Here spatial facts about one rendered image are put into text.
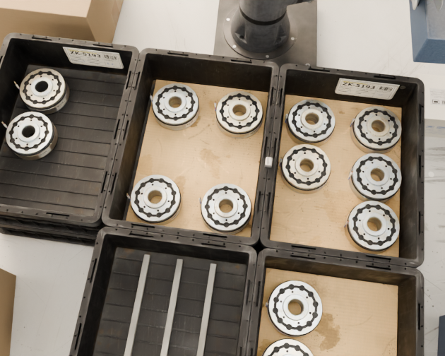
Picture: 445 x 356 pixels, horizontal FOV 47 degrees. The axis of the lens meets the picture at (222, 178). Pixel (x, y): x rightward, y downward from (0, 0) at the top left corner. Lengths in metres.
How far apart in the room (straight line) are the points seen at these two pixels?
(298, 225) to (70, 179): 0.50
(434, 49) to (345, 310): 0.51
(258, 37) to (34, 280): 0.77
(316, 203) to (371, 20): 0.61
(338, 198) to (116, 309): 0.50
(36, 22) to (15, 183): 0.40
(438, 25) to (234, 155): 0.47
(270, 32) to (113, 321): 0.76
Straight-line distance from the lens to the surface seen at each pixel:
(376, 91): 1.17
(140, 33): 1.46
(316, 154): 1.10
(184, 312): 1.04
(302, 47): 1.37
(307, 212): 1.08
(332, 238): 1.08
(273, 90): 1.10
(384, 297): 1.08
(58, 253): 1.25
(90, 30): 1.30
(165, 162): 1.12
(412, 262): 1.00
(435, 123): 1.31
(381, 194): 1.10
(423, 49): 0.97
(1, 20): 1.39
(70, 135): 1.19
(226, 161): 1.11
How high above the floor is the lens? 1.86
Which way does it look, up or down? 69 degrees down
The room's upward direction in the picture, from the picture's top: 2 degrees counter-clockwise
